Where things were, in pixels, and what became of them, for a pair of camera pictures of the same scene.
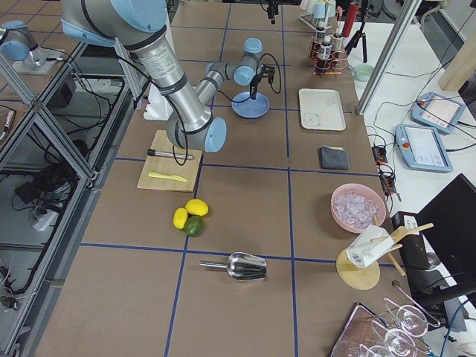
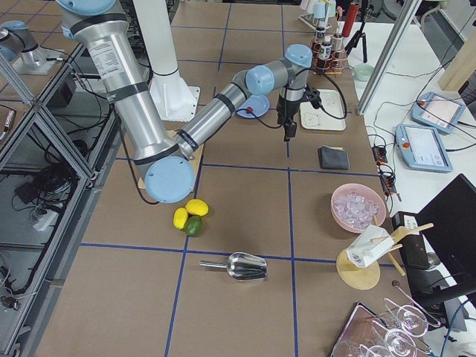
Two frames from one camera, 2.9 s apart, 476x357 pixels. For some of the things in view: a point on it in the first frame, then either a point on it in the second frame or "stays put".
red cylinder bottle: (350, 17) stays put
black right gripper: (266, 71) -> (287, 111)
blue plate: (243, 105) stays put
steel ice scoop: (241, 265) stays put
